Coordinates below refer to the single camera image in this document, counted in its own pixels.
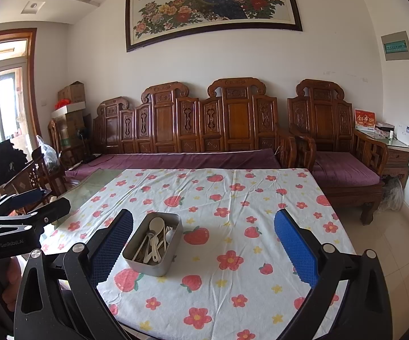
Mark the floral strawberry tablecloth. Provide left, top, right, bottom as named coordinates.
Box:
left=40, top=168, right=355, bottom=340

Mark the purple armchair cushion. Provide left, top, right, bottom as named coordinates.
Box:
left=312, top=152, right=384, bottom=188

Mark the white lidded box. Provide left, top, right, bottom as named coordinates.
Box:
left=52, top=102, right=86, bottom=118

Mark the carved wooden armchair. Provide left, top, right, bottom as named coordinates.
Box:
left=287, top=79, right=389, bottom=225

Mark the grey wall electrical box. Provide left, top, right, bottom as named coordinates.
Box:
left=381, top=31, right=409, bottom=61

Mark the carved wooden sofa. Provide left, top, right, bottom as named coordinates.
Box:
left=59, top=77, right=297, bottom=185

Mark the cream plastic fork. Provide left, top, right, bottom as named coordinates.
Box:
left=155, top=223, right=174, bottom=259

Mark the metal spoon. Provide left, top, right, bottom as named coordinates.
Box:
left=134, top=231, right=156, bottom=261

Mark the person's left hand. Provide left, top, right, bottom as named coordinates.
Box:
left=0, top=257, right=24, bottom=306

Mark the long purple sofa cushion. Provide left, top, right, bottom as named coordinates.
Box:
left=65, top=148, right=283, bottom=181

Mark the dark wooden chair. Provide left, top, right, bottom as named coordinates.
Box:
left=0, top=156, right=67, bottom=202

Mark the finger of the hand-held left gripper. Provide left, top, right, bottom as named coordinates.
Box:
left=0, top=197, right=71, bottom=228
left=0, top=188, right=51, bottom=216

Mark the cream plastic spoon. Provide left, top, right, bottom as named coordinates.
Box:
left=142, top=217, right=166, bottom=264

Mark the red gift box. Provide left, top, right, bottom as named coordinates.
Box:
left=354, top=109, right=377, bottom=130

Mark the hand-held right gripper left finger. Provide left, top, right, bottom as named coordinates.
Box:
left=13, top=208, right=145, bottom=340

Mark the ceiling light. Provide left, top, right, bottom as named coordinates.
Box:
left=22, top=2, right=46, bottom=14

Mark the wooden door frame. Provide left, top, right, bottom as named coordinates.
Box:
left=0, top=28, right=39, bottom=149

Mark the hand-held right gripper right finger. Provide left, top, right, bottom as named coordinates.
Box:
left=274, top=209, right=393, bottom=340

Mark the framed peacock painting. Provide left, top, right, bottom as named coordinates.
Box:
left=125, top=0, right=303, bottom=53

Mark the small white spoon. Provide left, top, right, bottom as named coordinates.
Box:
left=158, top=229, right=177, bottom=256

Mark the clear plastic bag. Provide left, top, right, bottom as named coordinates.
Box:
left=36, top=135, right=60, bottom=171

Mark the rectangular metal tray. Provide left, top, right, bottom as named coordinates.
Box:
left=122, top=212, right=183, bottom=277

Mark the wooden side table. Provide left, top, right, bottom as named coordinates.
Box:
left=355, top=129, right=409, bottom=188

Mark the grey plastic bag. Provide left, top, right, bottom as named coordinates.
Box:
left=380, top=176, right=403, bottom=213

